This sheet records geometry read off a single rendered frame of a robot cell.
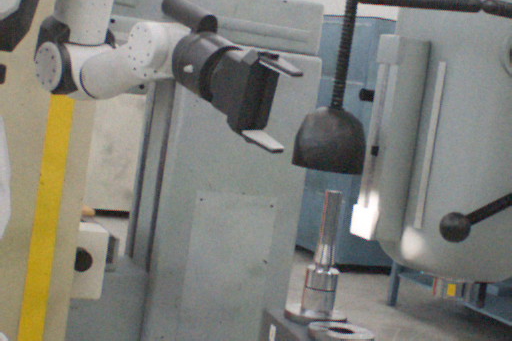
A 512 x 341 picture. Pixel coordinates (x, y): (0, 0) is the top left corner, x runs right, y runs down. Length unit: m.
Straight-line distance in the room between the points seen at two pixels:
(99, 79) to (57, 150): 1.07
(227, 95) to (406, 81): 0.42
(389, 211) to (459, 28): 0.20
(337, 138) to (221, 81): 0.46
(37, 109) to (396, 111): 1.75
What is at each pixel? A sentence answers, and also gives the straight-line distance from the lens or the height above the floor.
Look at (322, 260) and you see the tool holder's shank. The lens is 1.55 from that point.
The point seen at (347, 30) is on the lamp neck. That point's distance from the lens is 1.08.
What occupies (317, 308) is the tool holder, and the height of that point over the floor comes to 1.17.
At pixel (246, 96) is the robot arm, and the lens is 1.46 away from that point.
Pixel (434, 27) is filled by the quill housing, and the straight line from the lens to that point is 1.13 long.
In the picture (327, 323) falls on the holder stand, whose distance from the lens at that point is 1.52.
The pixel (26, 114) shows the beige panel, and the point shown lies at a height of 1.30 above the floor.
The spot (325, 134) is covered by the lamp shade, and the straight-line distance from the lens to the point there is 1.05.
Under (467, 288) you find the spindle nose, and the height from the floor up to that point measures 1.30.
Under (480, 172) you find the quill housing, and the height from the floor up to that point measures 1.43.
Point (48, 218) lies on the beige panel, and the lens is 2.81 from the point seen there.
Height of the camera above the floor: 1.50
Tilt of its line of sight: 3 degrees down
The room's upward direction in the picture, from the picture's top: 9 degrees clockwise
